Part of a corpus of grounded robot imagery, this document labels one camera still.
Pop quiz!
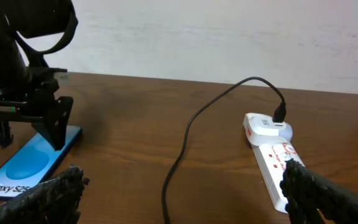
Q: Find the white USB charger adapter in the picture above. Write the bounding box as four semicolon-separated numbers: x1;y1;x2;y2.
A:
243;113;293;147

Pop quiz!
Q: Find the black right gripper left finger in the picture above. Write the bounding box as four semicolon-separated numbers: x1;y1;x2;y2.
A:
0;166;90;224

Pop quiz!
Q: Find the blue Galaxy smartphone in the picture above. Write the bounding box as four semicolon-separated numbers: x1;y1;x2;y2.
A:
0;126;82;200

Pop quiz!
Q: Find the white power strip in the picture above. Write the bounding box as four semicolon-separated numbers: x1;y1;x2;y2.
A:
249;139;306;214

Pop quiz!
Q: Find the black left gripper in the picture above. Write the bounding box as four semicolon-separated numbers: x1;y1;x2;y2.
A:
0;0;78;151

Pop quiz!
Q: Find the black USB charging cable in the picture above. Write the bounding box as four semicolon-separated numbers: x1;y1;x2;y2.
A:
161;76;287;224

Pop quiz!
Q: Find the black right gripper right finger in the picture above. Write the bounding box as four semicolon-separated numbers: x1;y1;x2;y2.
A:
280;159;358;223

